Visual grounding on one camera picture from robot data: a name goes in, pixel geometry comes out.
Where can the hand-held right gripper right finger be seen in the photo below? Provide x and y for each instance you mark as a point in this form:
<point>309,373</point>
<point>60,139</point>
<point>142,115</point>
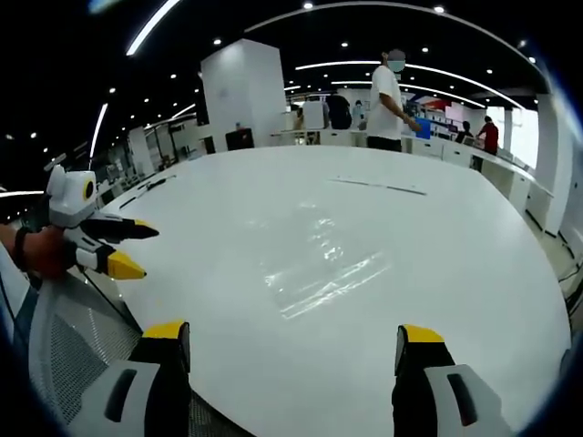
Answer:
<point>455,400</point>

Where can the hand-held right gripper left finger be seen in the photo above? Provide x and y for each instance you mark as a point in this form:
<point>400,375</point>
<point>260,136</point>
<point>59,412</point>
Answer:
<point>136,396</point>

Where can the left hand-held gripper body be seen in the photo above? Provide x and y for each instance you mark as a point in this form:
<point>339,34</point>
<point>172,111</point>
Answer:
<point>68,200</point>

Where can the clear food packaging bag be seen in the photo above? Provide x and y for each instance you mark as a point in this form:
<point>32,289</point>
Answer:
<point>328,284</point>
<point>321,230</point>

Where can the person's left hand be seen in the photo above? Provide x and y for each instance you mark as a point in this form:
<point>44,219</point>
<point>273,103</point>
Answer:
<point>48,252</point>

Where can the dark thin tool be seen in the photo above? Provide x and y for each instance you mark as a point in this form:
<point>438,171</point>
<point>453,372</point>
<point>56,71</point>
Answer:
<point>148,185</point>

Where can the black wristband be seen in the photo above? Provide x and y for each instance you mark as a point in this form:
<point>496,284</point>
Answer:
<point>20,248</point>

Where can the white mesh chair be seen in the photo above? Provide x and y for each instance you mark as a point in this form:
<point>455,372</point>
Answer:
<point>73,341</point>

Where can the black box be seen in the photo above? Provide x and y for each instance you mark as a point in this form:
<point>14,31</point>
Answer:
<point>239,139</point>

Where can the white square pillar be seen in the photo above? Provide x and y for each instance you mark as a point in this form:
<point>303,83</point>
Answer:
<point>241,91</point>

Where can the long thin strip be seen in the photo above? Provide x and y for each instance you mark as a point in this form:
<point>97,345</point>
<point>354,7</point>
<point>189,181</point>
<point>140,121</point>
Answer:
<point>378,185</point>

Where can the white counter row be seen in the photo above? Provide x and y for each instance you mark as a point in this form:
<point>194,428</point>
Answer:
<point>496,173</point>

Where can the blue panel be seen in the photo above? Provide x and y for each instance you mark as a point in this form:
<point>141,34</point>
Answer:
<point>423,128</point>

